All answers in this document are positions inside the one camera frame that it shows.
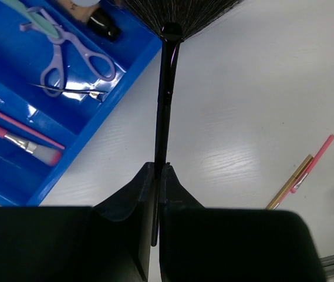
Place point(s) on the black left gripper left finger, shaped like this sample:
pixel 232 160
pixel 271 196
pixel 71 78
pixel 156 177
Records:
pixel 128 217

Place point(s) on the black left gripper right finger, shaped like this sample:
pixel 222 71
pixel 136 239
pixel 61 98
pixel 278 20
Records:
pixel 174 204

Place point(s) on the pink brow comb brush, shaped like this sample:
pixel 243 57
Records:
pixel 47 155

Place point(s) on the long pink makeup brush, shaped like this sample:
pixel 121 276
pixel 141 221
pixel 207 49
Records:
pixel 312 164

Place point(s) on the blue divided plastic bin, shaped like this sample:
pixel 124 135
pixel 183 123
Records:
pixel 69 119

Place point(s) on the mint green tweezers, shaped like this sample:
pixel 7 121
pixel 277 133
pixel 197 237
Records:
pixel 36 20

